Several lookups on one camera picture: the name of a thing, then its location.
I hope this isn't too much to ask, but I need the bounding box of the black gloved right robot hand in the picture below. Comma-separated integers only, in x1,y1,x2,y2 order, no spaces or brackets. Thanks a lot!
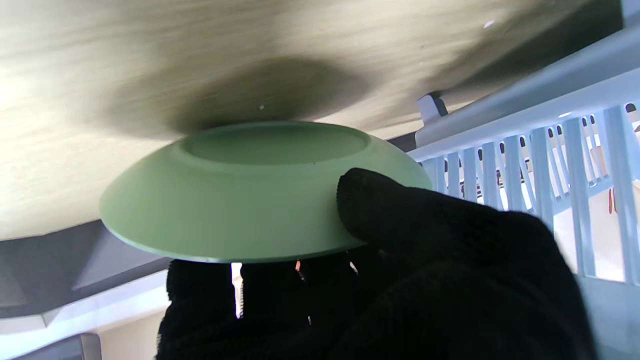
156,167,598,360

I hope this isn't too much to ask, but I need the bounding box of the blue plastic dish rack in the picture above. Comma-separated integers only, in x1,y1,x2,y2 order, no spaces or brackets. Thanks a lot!
407,67,640,360

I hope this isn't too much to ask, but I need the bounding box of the pale green plate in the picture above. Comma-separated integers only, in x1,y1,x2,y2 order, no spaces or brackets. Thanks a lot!
98,120,433,264

